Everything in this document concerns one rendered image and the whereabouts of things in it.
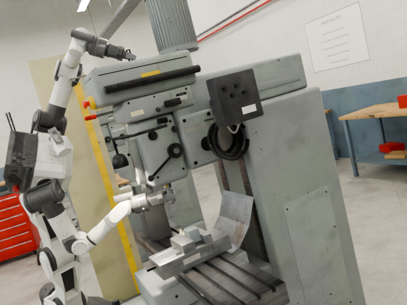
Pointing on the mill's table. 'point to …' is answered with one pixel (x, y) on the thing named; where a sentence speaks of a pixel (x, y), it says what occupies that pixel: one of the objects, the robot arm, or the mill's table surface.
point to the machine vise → (219, 245)
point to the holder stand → (156, 223)
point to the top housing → (109, 73)
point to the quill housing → (158, 150)
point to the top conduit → (151, 79)
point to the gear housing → (132, 106)
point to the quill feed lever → (174, 152)
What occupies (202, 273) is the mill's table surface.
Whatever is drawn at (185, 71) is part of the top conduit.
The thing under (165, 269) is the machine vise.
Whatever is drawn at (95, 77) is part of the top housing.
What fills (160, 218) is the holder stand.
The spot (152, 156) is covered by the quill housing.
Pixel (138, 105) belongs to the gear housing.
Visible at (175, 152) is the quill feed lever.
